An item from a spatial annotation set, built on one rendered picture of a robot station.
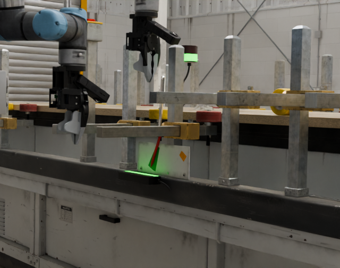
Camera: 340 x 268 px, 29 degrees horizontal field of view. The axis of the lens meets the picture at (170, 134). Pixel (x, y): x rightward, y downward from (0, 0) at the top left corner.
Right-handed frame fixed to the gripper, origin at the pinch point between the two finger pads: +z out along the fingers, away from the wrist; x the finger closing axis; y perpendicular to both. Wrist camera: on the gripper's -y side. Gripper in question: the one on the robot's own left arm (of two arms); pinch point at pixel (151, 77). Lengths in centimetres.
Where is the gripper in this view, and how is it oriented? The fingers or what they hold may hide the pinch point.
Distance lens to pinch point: 206.1
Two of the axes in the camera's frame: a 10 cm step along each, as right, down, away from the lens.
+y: -8.5, -0.4, 5.2
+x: -5.2, 0.3, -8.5
